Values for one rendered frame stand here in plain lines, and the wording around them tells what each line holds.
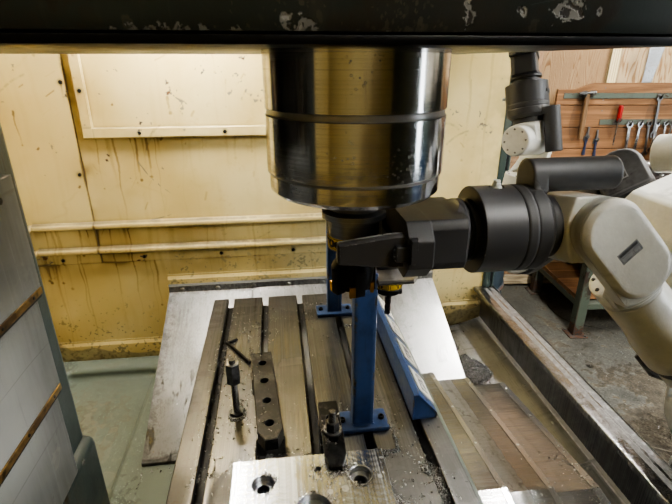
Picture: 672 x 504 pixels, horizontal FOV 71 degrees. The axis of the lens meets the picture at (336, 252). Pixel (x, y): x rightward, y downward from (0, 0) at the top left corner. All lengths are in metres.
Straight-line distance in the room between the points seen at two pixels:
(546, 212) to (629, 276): 0.10
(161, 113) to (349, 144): 1.14
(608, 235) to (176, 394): 1.18
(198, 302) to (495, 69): 1.17
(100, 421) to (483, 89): 1.50
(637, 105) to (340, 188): 3.35
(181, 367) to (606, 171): 1.21
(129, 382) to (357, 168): 1.45
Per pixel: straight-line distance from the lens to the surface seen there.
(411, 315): 1.55
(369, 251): 0.42
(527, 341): 1.48
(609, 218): 0.50
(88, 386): 1.76
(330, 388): 1.05
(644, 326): 0.60
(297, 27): 0.31
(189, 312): 1.57
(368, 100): 0.36
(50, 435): 0.89
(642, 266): 0.53
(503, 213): 0.46
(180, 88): 1.45
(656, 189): 1.07
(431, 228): 0.42
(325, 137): 0.36
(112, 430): 1.56
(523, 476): 1.14
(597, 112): 3.52
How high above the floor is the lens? 1.55
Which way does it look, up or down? 22 degrees down
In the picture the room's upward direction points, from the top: straight up
